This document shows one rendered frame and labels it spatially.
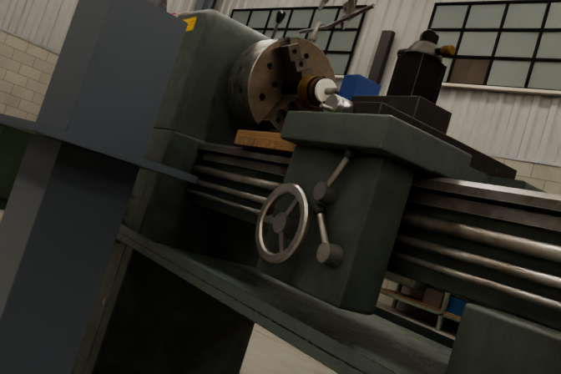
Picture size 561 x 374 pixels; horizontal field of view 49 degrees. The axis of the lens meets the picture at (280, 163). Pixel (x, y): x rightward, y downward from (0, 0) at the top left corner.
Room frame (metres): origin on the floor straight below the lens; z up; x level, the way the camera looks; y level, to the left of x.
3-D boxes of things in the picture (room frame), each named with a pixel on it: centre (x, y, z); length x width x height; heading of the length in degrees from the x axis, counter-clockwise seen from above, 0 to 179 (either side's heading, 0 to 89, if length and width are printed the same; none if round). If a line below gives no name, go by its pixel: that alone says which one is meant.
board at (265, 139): (1.59, -0.10, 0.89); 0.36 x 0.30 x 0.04; 123
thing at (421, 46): (1.26, -0.22, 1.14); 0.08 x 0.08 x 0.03
